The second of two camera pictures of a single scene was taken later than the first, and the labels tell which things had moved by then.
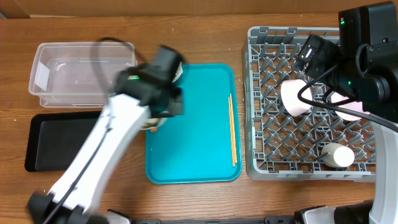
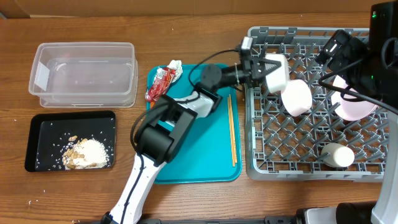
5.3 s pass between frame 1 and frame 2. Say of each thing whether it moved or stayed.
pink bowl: stayed
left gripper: moved
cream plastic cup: stayed
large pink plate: stayed
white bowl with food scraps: moved
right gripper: moved
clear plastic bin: stayed
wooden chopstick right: stayed
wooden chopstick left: stayed
